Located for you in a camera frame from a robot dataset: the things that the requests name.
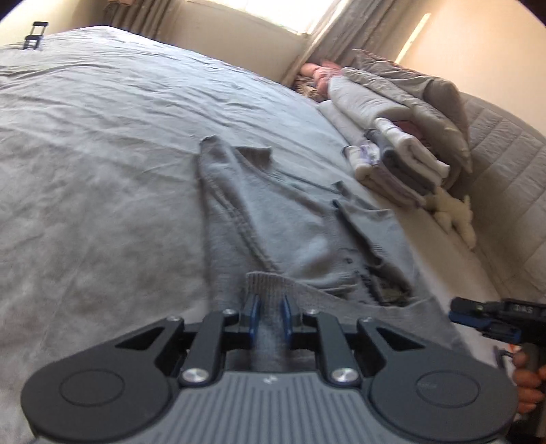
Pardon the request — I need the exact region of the white plush toy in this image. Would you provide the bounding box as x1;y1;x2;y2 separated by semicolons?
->
424;188;476;250

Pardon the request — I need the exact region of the lavender folded garment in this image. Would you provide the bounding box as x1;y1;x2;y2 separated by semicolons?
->
360;130;427;206

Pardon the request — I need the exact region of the grey quilted headboard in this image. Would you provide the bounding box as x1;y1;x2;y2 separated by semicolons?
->
448;89;546;300

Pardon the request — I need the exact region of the white folded quilt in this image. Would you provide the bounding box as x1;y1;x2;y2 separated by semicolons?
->
328;76;412;131

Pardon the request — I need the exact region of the grey printed sweater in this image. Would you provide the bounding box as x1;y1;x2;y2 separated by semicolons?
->
196;136;470;376

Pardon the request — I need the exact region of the grey pillow with pink trim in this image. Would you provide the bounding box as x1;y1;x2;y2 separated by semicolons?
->
352;48;461;120

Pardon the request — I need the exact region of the person's right hand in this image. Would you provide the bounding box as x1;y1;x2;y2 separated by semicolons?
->
511;349;546;415

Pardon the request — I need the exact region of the grey folded duvet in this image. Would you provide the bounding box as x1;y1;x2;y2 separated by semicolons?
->
316;102;463;189

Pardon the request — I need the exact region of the grey and white pillow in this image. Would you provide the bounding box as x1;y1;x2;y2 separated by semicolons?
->
341;66;473;174

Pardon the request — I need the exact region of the dark grey folded garment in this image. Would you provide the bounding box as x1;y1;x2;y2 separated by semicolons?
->
379;147;444;193

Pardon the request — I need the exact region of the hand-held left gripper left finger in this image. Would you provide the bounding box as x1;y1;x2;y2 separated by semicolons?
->
115;294;262;387

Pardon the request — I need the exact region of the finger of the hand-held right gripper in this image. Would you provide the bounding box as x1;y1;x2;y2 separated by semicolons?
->
481;322;523;343
449;297;539;327

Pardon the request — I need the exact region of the grey bed sheet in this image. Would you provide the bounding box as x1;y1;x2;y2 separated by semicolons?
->
0;26;513;444

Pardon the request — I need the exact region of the pink clothes heap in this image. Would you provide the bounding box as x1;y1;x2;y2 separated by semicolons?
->
296;60;346;103

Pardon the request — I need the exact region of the pink folded blanket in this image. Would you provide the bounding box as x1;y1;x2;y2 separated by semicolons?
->
397;120;427;138

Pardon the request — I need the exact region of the grey patterned curtain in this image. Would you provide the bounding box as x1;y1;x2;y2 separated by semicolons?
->
305;0;406;65
104;0;188;39

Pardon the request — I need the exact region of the cream folded garment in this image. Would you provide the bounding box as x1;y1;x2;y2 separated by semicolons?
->
343;145;427;210

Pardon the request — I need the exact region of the black stand at bed edge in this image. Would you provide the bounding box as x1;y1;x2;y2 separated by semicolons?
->
23;21;49;51

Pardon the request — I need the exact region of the white folded garment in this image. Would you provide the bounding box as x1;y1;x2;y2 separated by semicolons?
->
374;116;451;179

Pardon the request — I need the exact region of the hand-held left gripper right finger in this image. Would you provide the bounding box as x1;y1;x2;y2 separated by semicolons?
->
279;294;429;387

